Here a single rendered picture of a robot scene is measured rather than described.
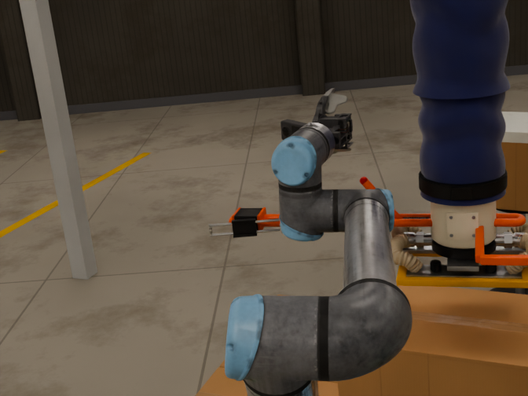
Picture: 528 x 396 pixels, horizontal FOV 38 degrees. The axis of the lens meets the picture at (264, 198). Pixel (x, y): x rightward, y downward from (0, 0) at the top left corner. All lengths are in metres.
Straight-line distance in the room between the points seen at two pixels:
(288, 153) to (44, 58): 3.43
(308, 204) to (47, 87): 3.45
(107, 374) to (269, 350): 3.06
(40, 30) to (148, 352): 2.00
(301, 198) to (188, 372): 2.47
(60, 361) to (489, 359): 2.72
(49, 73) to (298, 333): 3.95
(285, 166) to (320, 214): 0.13
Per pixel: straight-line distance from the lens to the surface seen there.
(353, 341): 1.03
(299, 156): 1.52
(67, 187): 5.00
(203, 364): 3.99
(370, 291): 1.09
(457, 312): 2.29
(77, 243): 5.12
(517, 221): 2.10
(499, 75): 1.96
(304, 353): 1.03
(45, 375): 4.18
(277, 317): 1.04
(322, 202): 1.57
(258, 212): 2.20
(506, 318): 2.26
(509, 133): 3.87
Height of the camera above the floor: 2.01
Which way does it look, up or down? 19 degrees down
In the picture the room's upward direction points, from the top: 6 degrees counter-clockwise
